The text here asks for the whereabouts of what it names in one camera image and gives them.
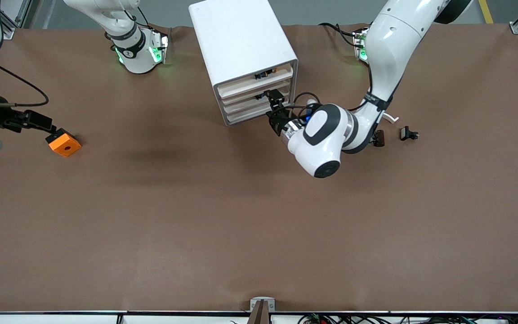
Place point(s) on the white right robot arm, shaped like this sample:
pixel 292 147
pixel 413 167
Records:
pixel 135 58

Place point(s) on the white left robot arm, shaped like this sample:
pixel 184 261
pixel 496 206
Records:
pixel 394 40

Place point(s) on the orange block with black corner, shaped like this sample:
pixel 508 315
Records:
pixel 65 146

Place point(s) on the brown table mat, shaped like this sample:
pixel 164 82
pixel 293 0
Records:
pixel 241 225

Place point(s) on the brown pole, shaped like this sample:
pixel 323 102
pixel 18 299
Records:
pixel 261 315

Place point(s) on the grey metal bracket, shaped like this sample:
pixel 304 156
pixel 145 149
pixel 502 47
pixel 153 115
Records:
pixel 253 306

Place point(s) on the white table edge rail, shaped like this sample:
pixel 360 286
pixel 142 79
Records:
pixel 61 318

